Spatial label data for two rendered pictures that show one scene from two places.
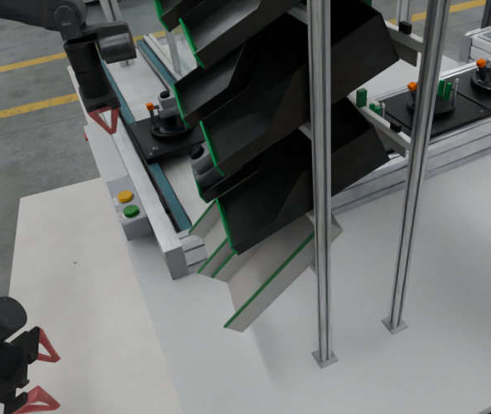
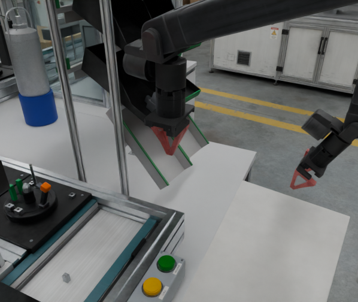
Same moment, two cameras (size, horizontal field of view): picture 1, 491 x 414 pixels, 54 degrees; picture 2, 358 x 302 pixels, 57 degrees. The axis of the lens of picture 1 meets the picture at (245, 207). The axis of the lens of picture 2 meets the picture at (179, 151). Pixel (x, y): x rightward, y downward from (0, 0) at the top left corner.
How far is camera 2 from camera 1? 152 cm
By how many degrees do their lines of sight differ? 98
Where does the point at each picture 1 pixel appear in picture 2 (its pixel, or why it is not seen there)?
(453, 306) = (111, 143)
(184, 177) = (73, 292)
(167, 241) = (172, 221)
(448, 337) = not seen: hidden behind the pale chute
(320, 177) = not seen: hidden behind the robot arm
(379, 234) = (72, 174)
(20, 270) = not seen: outside the picture
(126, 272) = (204, 271)
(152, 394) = (248, 197)
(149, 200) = (139, 269)
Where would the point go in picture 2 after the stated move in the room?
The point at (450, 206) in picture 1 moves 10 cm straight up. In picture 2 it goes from (31, 160) to (25, 139)
